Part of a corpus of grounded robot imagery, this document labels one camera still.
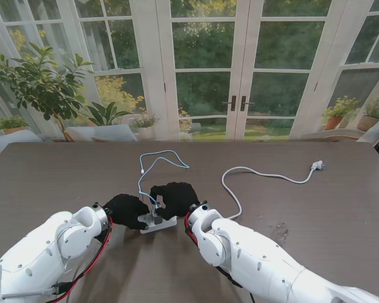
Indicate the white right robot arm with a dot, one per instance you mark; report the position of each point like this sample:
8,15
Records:
256,259

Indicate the grey sofa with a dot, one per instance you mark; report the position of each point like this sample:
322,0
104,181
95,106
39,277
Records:
15,137

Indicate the grey charger adapter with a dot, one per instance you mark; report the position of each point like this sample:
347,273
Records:
157,218

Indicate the white power strip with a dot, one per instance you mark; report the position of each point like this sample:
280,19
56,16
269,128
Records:
164,224

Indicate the white french door leaf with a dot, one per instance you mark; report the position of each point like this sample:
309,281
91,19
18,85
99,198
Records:
203,70
279,70

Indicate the light grey chair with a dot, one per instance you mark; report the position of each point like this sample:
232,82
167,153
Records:
377,129

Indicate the small plant in terracotta pot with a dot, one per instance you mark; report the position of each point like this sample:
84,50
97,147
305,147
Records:
11,123

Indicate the wooden round side table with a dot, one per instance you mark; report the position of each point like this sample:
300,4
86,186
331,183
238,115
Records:
338,138

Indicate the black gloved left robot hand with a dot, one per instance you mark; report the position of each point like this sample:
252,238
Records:
126,210

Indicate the yellow-green plant in terracotta pot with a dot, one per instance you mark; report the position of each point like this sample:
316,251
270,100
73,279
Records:
334,121

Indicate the green plant in beige pot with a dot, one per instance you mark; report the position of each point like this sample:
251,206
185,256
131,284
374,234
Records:
368,121

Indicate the flowering plant in white pot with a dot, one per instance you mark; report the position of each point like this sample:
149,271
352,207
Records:
145,121

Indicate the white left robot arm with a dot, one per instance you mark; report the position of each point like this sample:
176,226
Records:
50,249

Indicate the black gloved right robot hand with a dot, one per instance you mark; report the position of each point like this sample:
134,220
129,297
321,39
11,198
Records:
180,197

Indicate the broad leaf green plant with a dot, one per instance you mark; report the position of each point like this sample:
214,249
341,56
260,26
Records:
107,115

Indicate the tall leafy potted tree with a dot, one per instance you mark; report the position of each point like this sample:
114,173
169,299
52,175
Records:
38,85

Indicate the grey armchair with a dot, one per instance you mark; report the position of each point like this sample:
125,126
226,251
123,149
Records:
104,132

